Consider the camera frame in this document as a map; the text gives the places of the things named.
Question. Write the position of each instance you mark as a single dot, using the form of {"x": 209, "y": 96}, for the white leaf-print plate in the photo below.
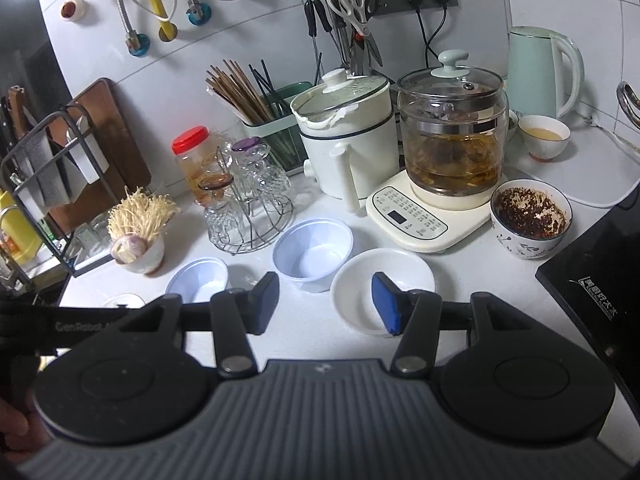
{"x": 122, "y": 301}

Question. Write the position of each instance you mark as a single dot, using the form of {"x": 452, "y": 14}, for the white cutlery holder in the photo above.
{"x": 90, "y": 160}

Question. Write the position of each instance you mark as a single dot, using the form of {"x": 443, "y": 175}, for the black chopsticks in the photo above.
{"x": 267, "y": 87}

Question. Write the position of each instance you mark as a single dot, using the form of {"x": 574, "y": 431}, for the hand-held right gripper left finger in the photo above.
{"x": 267, "y": 302}

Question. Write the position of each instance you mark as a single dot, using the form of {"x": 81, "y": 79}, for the glass tea kettle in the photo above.
{"x": 450, "y": 145}

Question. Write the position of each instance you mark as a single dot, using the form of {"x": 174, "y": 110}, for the bundle of wooden chopsticks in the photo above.
{"x": 240, "y": 92}

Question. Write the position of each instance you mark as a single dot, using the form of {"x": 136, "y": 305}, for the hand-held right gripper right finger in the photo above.
{"x": 385, "y": 305}

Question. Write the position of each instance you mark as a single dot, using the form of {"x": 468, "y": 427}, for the light blue bowl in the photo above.
{"x": 197, "y": 280}
{"x": 310, "y": 255}

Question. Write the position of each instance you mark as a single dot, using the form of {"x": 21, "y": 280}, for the yellow detergent bottle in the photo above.
{"x": 17, "y": 230}

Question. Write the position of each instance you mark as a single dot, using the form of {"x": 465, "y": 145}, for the white bowl with garlic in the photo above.
{"x": 147, "y": 262}

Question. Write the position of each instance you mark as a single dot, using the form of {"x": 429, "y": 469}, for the white glass tray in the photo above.
{"x": 95, "y": 260}

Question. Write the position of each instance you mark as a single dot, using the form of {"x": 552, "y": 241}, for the clear drinking glass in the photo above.
{"x": 91, "y": 234}

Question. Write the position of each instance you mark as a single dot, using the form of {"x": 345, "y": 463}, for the enoki mushroom bunch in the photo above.
{"x": 142, "y": 212}

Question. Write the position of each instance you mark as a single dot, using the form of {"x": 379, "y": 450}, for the mint green electric kettle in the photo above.
{"x": 535, "y": 75}

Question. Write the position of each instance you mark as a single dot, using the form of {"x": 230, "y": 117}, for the cream kettle heating base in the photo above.
{"x": 415, "y": 220}

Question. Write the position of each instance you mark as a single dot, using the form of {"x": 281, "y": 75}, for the patterned bowl with chili flakes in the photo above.
{"x": 530, "y": 230}

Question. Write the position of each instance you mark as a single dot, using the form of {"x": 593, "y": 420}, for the black induction cooktop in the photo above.
{"x": 600, "y": 270}

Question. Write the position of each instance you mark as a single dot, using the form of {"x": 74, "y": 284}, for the small bowl of oil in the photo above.
{"x": 544, "y": 137}

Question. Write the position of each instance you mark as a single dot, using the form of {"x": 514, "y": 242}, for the round wall pipe cap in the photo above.
{"x": 72, "y": 10}

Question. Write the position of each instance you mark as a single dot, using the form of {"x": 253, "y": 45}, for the green chopstick holder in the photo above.
{"x": 280, "y": 135}

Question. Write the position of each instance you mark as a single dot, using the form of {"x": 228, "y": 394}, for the person's left hand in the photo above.
{"x": 12, "y": 422}

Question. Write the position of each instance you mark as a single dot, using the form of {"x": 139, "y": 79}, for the white electric cooking pot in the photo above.
{"x": 345, "y": 150}

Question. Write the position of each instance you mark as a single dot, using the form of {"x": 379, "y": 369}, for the wooden cutting board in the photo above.
{"x": 125, "y": 160}

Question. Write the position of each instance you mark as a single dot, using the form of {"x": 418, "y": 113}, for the red-lid plastic jar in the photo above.
{"x": 190, "y": 160}

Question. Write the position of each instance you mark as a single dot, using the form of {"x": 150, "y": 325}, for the garlic bulb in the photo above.
{"x": 127, "y": 249}

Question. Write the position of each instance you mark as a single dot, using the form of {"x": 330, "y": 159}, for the clear patterned glass cup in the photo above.
{"x": 262, "y": 175}
{"x": 222, "y": 215}

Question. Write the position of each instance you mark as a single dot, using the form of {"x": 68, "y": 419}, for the dark metal knife rack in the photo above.
{"x": 30, "y": 145}

